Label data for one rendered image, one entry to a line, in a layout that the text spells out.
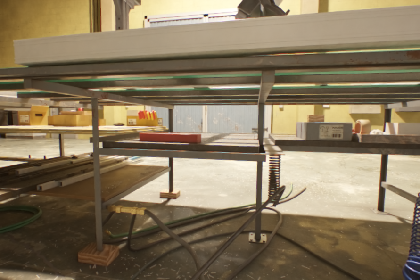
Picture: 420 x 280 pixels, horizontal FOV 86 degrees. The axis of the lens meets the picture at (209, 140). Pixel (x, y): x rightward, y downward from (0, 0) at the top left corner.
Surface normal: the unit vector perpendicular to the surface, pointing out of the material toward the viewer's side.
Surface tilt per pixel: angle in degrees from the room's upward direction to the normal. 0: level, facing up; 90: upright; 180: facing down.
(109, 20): 90
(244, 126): 90
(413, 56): 90
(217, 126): 90
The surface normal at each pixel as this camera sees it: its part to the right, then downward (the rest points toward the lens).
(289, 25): -0.22, 0.08
